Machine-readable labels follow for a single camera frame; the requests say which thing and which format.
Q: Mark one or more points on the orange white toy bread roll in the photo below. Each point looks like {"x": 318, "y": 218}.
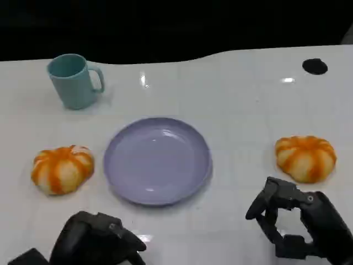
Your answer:
{"x": 306, "y": 158}
{"x": 62, "y": 171}

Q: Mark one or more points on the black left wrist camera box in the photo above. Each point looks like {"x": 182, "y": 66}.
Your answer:
{"x": 29, "y": 258}

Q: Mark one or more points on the pale green mug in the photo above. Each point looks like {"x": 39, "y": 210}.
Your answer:
{"x": 74, "y": 88}

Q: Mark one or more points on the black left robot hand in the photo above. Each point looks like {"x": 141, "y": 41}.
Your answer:
{"x": 82, "y": 243}

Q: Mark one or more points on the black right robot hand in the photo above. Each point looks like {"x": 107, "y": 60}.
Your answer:
{"x": 328, "y": 220}

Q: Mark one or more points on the lilac plate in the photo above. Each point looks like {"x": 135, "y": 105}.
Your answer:
{"x": 157, "y": 163}

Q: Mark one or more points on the black round table grommet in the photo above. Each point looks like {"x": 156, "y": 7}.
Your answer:
{"x": 315, "y": 66}

